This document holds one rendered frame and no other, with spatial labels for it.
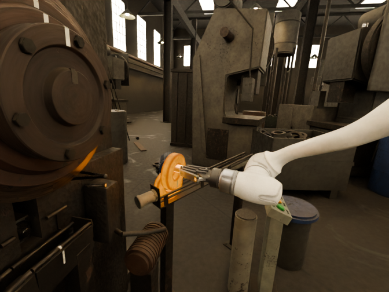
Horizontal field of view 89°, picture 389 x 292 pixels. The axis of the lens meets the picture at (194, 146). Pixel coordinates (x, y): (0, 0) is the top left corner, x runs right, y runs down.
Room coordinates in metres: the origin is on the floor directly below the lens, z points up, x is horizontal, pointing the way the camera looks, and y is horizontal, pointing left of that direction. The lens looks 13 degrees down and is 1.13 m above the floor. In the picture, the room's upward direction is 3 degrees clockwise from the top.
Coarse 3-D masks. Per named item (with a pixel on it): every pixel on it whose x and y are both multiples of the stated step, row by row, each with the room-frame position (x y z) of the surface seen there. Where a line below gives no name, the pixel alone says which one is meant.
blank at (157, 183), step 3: (159, 174) 0.89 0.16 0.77; (159, 177) 0.87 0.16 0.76; (156, 180) 0.87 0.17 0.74; (159, 180) 0.86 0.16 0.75; (156, 183) 0.86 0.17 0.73; (159, 183) 0.85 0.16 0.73; (156, 186) 0.85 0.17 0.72; (159, 186) 0.85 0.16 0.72; (162, 186) 0.86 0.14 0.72; (180, 186) 0.94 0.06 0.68; (162, 189) 0.86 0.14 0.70; (165, 189) 0.88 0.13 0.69; (168, 189) 0.92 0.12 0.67; (180, 189) 0.94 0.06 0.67; (162, 192) 0.87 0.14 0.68; (165, 192) 0.88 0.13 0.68; (174, 192) 0.91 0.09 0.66; (168, 195) 0.89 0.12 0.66; (162, 198) 0.87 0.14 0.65; (171, 198) 0.90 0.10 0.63
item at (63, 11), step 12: (48, 0) 0.50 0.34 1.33; (60, 12) 0.53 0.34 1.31; (72, 24) 0.57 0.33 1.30; (84, 36) 0.61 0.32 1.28; (60, 180) 0.48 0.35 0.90; (0, 192) 0.35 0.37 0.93; (12, 192) 0.37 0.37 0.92; (24, 192) 0.39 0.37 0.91; (36, 192) 0.42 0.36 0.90; (48, 192) 0.44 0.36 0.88
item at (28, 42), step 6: (78, 36) 0.46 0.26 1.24; (24, 42) 0.34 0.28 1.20; (30, 42) 0.35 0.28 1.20; (78, 42) 0.46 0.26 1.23; (84, 42) 0.48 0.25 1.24; (24, 48) 0.34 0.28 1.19; (30, 48) 0.35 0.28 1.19; (108, 84) 0.55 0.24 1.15; (18, 114) 0.32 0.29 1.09; (24, 114) 0.33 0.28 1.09; (12, 120) 0.31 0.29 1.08; (18, 120) 0.32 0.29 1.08; (24, 120) 0.33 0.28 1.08; (30, 120) 0.34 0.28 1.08; (102, 126) 0.52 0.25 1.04; (102, 132) 0.52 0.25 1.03; (66, 150) 0.41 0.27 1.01; (72, 150) 0.42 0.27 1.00; (66, 156) 0.40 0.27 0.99; (72, 156) 0.41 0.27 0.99
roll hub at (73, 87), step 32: (0, 32) 0.35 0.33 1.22; (32, 32) 0.37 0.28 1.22; (64, 32) 0.44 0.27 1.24; (0, 64) 0.31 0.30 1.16; (32, 64) 0.37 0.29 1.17; (64, 64) 0.44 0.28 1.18; (96, 64) 0.52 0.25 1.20; (0, 96) 0.31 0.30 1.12; (32, 96) 0.36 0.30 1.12; (64, 96) 0.41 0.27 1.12; (96, 96) 0.53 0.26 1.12; (0, 128) 0.32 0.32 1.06; (32, 128) 0.35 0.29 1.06; (64, 128) 0.42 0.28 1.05; (96, 128) 0.51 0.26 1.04; (64, 160) 0.40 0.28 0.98
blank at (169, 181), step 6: (168, 156) 0.75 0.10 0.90; (174, 156) 0.75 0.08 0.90; (180, 156) 0.79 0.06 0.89; (168, 162) 0.73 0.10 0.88; (174, 162) 0.75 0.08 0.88; (180, 162) 0.79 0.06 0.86; (162, 168) 0.72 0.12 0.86; (168, 168) 0.71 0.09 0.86; (174, 168) 0.75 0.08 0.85; (162, 174) 0.71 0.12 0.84; (168, 174) 0.71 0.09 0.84; (174, 174) 0.80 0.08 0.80; (162, 180) 0.71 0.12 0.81; (168, 180) 0.71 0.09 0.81; (174, 180) 0.76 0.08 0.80; (180, 180) 0.80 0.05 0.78; (168, 186) 0.72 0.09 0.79; (174, 186) 0.76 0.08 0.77
